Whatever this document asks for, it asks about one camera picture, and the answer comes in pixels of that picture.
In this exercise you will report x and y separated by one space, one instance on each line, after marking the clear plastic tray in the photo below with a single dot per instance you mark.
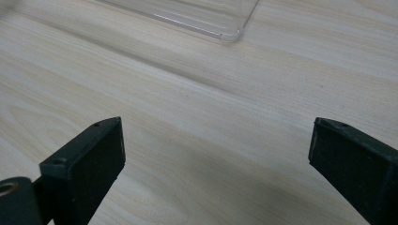
194 15

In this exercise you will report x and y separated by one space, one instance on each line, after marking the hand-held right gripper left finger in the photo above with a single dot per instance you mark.
84 168

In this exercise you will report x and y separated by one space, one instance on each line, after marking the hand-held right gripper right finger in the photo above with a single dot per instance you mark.
359 162

